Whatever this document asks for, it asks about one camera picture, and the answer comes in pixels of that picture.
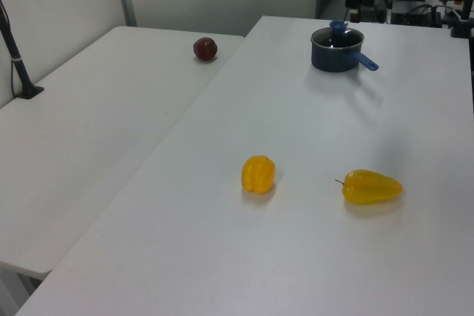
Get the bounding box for glass lid with blue knob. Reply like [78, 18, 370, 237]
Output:
[313, 20, 363, 50]

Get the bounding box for black electronics box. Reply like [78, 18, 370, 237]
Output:
[389, 0, 442, 29]

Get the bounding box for dark blue saucepan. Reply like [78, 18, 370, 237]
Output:
[310, 27, 380, 73]

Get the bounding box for dark red apple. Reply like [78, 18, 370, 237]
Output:
[192, 36, 218, 62]

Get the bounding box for long yellow bell pepper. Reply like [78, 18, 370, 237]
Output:
[335, 169, 404, 206]

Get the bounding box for short yellow bell pepper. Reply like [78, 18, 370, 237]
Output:
[241, 155, 277, 195]

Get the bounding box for black camera stand pole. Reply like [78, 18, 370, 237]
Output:
[0, 0, 45, 100]
[450, 0, 474, 39]

